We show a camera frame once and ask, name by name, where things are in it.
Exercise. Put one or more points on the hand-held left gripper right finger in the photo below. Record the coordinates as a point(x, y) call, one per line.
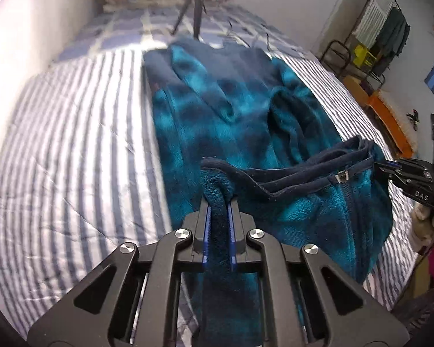
point(233, 238)

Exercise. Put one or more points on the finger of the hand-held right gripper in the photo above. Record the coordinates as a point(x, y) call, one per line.
point(388, 165)
point(390, 173)

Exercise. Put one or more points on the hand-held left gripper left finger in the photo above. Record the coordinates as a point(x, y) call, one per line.
point(207, 238)

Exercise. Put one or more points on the teal plaid fleece jacket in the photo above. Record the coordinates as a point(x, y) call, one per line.
point(238, 115)

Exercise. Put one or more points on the black clothes rack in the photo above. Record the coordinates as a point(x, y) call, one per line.
point(333, 42)

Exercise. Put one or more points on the person's right hand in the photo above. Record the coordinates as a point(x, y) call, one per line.
point(423, 224)

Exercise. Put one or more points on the orange bench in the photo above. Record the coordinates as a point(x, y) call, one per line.
point(387, 115)

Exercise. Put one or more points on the dark hanging coat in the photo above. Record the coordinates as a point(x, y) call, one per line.
point(401, 43)

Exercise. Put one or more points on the person's grey striped clothing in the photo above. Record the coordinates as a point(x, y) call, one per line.
point(416, 311)

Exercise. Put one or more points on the dark green hanging jacket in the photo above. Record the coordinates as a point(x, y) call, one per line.
point(387, 32)

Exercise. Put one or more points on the white striped towel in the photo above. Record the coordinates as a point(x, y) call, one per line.
point(372, 20)

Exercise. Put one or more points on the blue white striped blanket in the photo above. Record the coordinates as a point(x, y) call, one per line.
point(76, 151)

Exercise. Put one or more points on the black mini tripod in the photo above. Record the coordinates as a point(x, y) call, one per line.
point(197, 14)

